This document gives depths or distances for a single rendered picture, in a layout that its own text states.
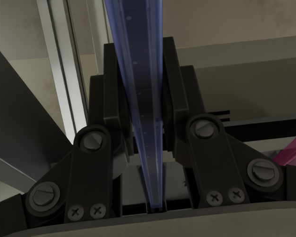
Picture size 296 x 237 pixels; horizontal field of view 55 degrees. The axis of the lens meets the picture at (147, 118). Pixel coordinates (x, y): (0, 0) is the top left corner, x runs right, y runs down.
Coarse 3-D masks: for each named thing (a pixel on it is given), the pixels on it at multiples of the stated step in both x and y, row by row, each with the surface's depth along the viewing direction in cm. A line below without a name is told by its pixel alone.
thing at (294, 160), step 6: (288, 144) 21; (294, 144) 20; (282, 150) 22; (288, 150) 21; (294, 150) 20; (276, 156) 24; (282, 156) 22; (288, 156) 21; (294, 156) 21; (276, 162) 24; (282, 162) 22; (288, 162) 22; (294, 162) 22
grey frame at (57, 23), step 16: (48, 0) 42; (64, 0) 41; (48, 16) 42; (64, 16) 42; (48, 32) 42; (64, 32) 42; (48, 48) 43; (64, 48) 43; (64, 64) 45; (80, 64) 48; (64, 80) 46; (80, 80) 46; (64, 96) 46; (80, 96) 46; (64, 112) 47; (80, 112) 47; (64, 128) 48; (80, 128) 48
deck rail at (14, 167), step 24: (0, 72) 16; (0, 96) 16; (24, 96) 19; (0, 120) 16; (24, 120) 19; (48, 120) 23; (0, 144) 15; (24, 144) 18; (48, 144) 23; (0, 168) 16; (24, 168) 18; (48, 168) 22; (24, 192) 22
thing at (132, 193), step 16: (224, 128) 28; (240, 128) 29; (256, 128) 29; (272, 128) 29; (288, 128) 30; (256, 144) 23; (272, 144) 23; (128, 176) 25; (176, 176) 27; (128, 192) 30; (144, 192) 30; (176, 192) 33; (128, 208) 39
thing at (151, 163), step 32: (128, 0) 7; (160, 0) 7; (128, 32) 8; (160, 32) 8; (128, 64) 9; (160, 64) 9; (128, 96) 11; (160, 96) 11; (160, 128) 13; (160, 160) 18; (160, 192) 26
